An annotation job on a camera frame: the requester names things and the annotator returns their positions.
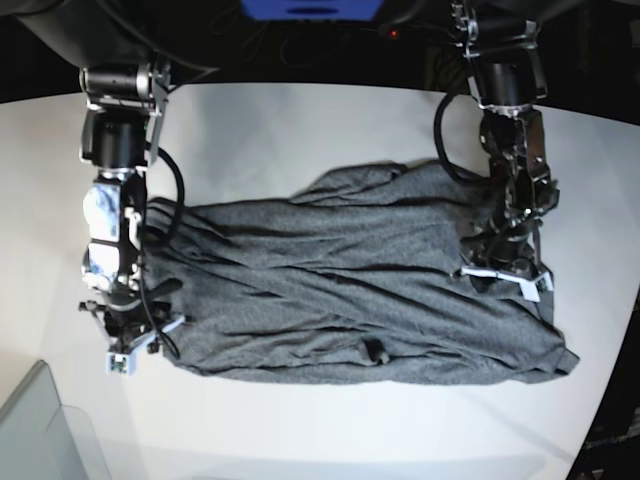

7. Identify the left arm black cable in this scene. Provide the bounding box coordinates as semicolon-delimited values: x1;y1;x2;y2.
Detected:
432;89;489;184

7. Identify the blue box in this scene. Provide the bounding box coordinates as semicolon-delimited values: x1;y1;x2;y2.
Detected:
241;0;383;21

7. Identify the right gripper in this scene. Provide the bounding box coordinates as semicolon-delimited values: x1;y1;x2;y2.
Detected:
78;279;185;358

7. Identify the black power strip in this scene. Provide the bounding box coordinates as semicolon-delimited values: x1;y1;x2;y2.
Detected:
377;22;469;43

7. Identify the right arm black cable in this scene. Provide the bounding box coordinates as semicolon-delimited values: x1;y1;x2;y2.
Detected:
144;147;187;241

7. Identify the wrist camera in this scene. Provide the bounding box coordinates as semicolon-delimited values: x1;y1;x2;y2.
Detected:
105;352;136;377
521;275;554;303

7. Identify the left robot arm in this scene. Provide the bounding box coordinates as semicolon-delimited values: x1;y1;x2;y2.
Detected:
389;1;577;302

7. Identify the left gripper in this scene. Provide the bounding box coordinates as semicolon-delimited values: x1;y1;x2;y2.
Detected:
457;229;550;294

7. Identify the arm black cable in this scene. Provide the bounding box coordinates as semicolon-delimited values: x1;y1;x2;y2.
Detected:
144;147;187;241
432;89;489;184

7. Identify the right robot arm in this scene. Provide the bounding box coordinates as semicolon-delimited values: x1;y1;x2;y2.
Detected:
1;1;212;373

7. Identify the grey t-shirt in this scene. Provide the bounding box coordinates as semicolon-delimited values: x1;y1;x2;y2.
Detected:
144;161;579;385

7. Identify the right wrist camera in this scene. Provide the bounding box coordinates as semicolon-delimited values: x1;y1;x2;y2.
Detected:
105;352;136;377

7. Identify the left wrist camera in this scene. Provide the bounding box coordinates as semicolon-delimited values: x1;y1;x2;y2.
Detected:
521;275;554;303

